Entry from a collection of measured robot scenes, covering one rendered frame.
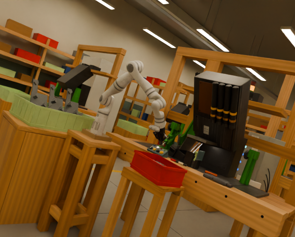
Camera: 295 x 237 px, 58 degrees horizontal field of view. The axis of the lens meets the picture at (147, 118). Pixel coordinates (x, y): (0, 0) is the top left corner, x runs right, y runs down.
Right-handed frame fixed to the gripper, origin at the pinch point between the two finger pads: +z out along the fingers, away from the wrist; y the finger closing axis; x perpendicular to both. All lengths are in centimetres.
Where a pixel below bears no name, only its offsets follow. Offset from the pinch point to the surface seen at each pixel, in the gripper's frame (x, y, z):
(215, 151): -38.2, -24.9, 19.6
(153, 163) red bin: 29.7, -19.5, -8.5
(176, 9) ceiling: -604, 433, 1
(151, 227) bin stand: 49, -32, 20
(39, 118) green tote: 49, 83, -16
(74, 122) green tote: 20, 81, 0
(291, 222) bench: -40, -88, 57
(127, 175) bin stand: 38.8, -4.1, 2.6
